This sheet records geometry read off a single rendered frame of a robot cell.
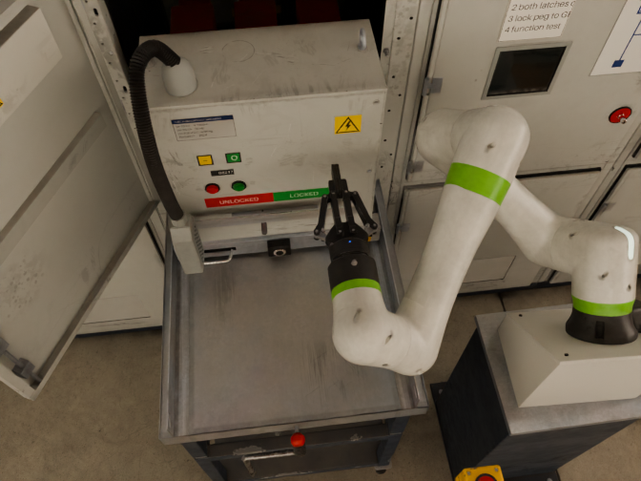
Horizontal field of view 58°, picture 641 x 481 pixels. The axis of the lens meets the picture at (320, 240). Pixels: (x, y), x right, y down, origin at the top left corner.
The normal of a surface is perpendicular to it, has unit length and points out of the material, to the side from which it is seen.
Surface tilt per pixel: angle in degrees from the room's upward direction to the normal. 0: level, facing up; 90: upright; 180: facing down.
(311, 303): 0
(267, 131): 90
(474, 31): 90
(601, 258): 55
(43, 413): 0
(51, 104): 90
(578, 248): 74
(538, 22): 90
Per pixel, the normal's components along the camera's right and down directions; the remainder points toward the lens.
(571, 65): 0.11, 0.84
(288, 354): 0.00, -0.54
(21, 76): 0.94, 0.28
